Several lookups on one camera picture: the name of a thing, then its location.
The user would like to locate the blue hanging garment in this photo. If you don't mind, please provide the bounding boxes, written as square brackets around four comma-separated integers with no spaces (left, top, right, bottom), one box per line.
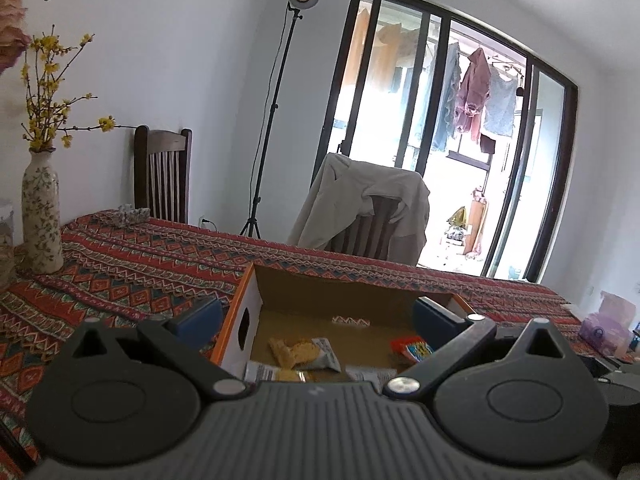
[431,42,461,152]

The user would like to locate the floral ceramic vase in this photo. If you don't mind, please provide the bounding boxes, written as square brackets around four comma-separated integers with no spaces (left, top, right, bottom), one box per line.
[22,148,64,274]

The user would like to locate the dark wooden chair left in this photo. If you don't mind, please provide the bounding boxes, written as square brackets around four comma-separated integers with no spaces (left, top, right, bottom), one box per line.
[134,125,192,223]

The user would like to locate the wooden chair with jacket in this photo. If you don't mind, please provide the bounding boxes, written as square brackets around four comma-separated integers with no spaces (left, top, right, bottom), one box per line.
[324,196,400,260]

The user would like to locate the tripod studio light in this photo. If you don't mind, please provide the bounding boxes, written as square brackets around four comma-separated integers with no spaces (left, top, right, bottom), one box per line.
[238,0,321,240]

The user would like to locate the yellow flower branches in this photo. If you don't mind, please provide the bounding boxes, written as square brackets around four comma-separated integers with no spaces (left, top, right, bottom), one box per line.
[21,26,126,153]

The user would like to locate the pink hanging shirt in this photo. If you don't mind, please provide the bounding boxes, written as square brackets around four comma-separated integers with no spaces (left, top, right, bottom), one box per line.
[454,48,491,144]

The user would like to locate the purple tissue pack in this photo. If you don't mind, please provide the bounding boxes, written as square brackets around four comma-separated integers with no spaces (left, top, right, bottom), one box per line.
[578,290,637,359]

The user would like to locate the beige jacket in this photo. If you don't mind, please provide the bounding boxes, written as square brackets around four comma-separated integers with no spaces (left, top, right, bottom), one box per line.
[288,153,430,266]

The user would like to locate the red colourful snack packet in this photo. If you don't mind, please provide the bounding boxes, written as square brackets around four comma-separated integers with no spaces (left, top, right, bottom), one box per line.
[390,336,433,364]

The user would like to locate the light blue hanging shirt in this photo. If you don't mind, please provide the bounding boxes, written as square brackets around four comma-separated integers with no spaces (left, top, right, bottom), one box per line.
[483,66,518,138]

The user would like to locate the red patterned tablecloth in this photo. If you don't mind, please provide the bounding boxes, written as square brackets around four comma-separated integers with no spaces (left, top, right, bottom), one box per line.
[0,208,632,476]

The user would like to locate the orange white cardboard box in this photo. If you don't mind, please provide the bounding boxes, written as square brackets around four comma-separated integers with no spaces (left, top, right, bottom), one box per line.
[210,264,474,382]

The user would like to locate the cracker snack packet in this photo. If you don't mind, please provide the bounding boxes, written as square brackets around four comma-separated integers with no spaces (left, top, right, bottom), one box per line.
[268,338,342,373]
[244,361,310,384]

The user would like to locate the black framed glass door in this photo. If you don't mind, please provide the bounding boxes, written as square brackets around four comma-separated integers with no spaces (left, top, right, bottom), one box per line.
[318,0,578,282]

